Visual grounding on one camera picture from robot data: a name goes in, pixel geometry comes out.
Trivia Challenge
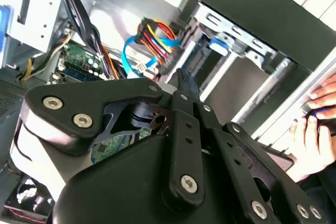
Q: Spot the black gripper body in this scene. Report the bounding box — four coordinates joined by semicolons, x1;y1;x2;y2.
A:
52;134;251;224

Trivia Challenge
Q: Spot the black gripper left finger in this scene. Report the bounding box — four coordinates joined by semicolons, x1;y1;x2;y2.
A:
23;69;206;206

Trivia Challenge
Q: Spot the round black tool blue ring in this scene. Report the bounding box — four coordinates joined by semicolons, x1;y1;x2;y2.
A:
304;105;336;137

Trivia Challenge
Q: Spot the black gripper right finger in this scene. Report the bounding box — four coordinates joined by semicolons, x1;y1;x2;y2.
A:
186;76;328;224

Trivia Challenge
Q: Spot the person left hand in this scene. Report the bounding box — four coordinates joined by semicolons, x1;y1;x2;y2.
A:
309;74;336;109

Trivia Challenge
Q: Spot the person right hand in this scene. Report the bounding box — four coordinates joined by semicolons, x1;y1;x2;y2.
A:
285;115;336;183

